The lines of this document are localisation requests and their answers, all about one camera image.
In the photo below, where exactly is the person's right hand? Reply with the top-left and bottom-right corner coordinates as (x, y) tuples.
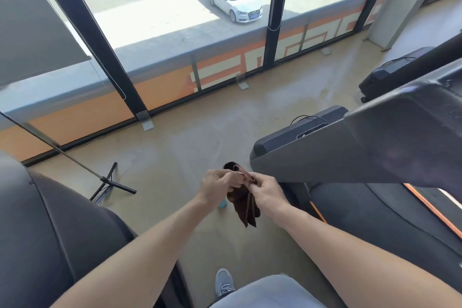
(240, 171), (292, 228)

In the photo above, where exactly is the person's left hand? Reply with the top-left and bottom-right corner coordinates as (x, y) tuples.
(196, 168), (247, 215)

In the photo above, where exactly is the brown microfibre cloth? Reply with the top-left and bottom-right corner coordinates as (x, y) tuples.
(222, 161), (262, 229)

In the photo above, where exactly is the black treadmill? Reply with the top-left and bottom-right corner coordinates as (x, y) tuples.
(358, 31), (462, 103)
(249, 60), (462, 283)

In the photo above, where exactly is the person's right forearm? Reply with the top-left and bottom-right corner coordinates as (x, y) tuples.
(276, 206), (462, 308)

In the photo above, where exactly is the person's left forearm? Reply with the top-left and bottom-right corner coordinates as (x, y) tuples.
(50, 197), (210, 308)

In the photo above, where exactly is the person's left grey shoe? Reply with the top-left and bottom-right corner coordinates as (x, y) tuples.
(215, 268), (236, 300)

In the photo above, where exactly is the person's grey shirt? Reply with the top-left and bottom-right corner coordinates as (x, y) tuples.
(208, 274), (326, 308)

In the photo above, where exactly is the black tripod stand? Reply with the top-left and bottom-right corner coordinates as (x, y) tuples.
(0, 110), (138, 205)

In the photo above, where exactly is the orange patterned parapet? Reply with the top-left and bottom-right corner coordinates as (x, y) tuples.
(0, 0), (389, 164)

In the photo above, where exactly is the black stair climber machine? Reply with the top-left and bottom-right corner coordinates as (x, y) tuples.
(0, 150), (194, 308)

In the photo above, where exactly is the white car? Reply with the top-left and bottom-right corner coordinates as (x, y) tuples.
(207, 0), (264, 24)

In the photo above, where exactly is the white column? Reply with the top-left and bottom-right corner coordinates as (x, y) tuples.
(365, 0), (460, 49)

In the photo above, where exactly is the black power cable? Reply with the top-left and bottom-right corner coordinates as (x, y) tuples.
(290, 114), (328, 128)

